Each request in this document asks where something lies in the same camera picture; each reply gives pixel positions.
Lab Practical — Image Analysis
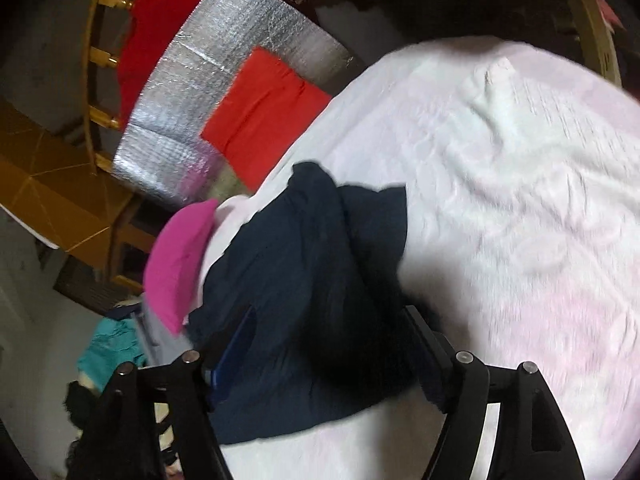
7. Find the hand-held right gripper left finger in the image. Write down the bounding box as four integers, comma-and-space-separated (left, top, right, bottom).
65, 305, 256, 480

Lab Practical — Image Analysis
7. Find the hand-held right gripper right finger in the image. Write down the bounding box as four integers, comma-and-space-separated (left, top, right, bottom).
402, 304, 586, 480

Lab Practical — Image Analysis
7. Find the navy blue garment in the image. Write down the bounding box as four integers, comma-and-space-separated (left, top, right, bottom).
187, 160, 441, 446

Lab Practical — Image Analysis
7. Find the grey cloth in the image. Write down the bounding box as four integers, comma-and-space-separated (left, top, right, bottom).
140, 305, 196, 366

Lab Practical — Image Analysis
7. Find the folded magenta cloth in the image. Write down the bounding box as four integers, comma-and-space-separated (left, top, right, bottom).
142, 199, 221, 336

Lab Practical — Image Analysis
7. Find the teal cloth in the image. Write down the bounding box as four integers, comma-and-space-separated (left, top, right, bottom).
77, 317, 148, 393

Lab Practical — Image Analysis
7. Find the black cloth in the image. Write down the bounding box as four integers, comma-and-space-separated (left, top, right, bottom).
62, 380, 176, 480

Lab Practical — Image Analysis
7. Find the folded red-orange cloth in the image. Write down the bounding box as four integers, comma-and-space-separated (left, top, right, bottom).
200, 46, 333, 188

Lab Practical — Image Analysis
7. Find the yellow wooden table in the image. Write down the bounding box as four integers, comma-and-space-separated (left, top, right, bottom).
0, 97, 118, 256

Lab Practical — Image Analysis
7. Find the silver foil mat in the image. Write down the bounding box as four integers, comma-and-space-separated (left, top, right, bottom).
111, 0, 353, 211

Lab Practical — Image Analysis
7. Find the wooden chair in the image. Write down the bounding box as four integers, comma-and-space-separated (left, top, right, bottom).
82, 0, 151, 286

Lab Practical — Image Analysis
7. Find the red garment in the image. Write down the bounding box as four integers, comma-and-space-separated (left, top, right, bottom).
116, 0, 223, 121

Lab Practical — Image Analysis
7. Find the curved wooden frame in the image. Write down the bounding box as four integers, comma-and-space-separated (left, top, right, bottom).
542, 0, 623, 88

